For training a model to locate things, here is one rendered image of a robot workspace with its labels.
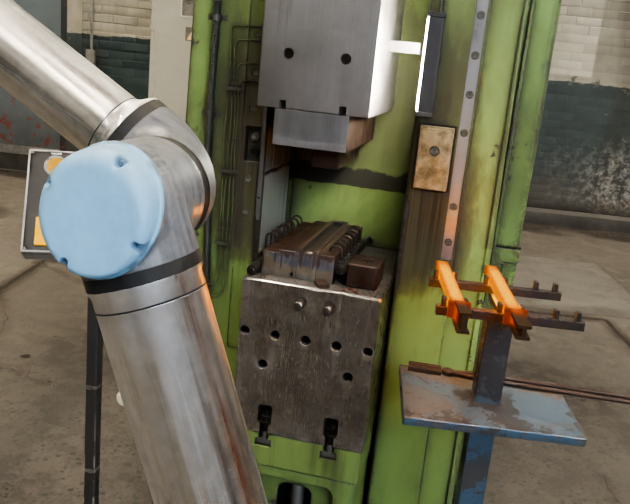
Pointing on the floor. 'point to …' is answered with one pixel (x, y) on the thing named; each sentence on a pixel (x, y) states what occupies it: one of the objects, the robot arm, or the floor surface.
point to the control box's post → (93, 406)
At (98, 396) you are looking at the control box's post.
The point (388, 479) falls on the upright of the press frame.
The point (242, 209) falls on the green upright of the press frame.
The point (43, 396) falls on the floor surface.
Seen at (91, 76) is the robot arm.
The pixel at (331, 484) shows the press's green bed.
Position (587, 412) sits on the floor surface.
